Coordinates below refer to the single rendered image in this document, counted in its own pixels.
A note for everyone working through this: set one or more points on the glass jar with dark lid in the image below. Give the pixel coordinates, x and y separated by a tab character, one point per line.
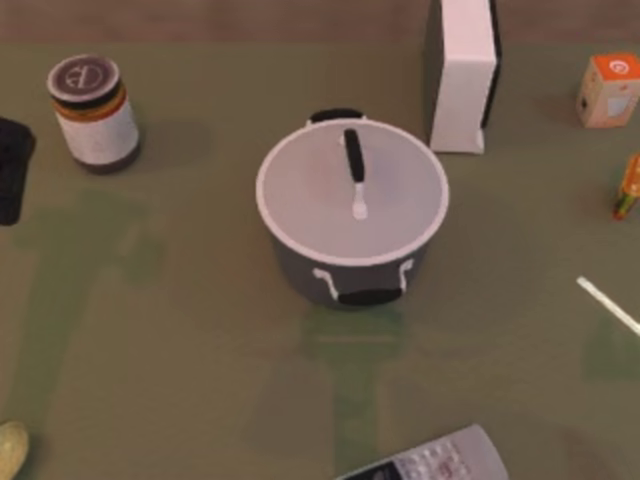
97	127

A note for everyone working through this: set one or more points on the grey kitchen pot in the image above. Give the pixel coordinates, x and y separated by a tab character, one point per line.
350	280

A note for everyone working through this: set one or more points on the tall white box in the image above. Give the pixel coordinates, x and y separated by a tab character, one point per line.
462	85

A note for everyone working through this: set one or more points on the grey calculator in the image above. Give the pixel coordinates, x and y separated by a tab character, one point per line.
440	457

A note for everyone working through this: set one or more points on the white thin stick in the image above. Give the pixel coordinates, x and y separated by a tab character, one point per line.
610	305

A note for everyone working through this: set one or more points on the orange and green small toy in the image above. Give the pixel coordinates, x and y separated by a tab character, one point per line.
629	192

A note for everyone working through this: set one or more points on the black keypad device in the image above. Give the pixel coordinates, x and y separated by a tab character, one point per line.
11	172

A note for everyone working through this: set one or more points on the orange and white small carton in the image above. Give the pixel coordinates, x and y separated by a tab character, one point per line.
607	95

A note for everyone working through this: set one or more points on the yellowish rounded object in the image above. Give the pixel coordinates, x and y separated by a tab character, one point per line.
11	450

